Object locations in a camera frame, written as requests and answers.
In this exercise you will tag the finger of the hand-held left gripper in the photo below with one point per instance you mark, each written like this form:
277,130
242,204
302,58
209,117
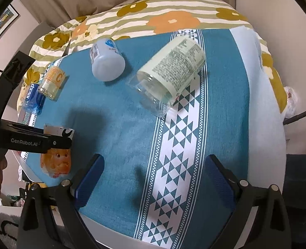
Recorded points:
61,141

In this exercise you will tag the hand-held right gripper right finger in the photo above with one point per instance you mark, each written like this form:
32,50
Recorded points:
217,180

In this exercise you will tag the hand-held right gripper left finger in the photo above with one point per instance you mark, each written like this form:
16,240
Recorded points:
90,181

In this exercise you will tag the orange cartoon face packet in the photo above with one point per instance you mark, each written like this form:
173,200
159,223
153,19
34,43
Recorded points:
57,162

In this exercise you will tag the clear cup with green label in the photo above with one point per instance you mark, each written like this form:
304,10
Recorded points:
173,64

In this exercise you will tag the small yellow bottle orange label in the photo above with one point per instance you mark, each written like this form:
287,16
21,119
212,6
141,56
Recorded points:
51,81

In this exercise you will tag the blue patterned tablecloth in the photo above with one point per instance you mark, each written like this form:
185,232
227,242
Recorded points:
116,124

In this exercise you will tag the dark cloth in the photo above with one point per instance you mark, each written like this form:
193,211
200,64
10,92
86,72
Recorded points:
301,181

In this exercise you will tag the white plastic bottle blue label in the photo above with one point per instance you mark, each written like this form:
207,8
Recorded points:
107,64

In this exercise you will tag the grey patterned rug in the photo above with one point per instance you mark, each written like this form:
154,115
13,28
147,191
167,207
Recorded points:
5,219

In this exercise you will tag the clear plastic bag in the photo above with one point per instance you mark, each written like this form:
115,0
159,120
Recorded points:
290,98

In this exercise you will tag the floral striped blanket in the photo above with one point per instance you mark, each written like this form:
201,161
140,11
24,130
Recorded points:
168,13

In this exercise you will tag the wall poster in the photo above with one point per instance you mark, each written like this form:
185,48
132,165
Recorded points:
2,22

